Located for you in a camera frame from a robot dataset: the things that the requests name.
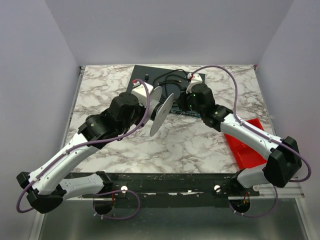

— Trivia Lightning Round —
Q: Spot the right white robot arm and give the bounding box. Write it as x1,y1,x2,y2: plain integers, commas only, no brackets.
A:
176,83,302,189

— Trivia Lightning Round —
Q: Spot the dark network switch box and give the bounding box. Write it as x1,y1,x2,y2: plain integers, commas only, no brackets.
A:
126,64,206,117

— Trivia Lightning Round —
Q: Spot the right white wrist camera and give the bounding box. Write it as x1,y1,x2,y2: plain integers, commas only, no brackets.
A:
186,72,203,94

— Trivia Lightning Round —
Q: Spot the black USB cable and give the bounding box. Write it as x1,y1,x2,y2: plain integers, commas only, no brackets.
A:
144,69,193,101

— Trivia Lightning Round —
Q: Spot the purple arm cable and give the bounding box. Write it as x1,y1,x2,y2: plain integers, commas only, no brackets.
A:
16,80,151,214
187,65,312,182

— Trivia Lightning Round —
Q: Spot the red plastic tray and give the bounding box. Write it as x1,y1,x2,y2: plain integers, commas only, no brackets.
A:
223,114,267,170

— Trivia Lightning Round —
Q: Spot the grey cable spool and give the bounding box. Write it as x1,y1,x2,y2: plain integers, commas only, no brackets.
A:
147,86,175,137

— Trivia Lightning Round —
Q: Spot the aluminium frame rail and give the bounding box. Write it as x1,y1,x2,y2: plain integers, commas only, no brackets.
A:
59,65,86,150

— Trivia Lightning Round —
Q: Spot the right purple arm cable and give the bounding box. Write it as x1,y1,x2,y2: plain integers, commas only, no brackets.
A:
187,65,312,182

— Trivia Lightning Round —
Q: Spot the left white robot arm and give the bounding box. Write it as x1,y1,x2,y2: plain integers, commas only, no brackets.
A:
16,92,151,214

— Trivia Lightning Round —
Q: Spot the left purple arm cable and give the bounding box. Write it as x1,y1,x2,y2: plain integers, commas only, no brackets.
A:
16,80,151,214

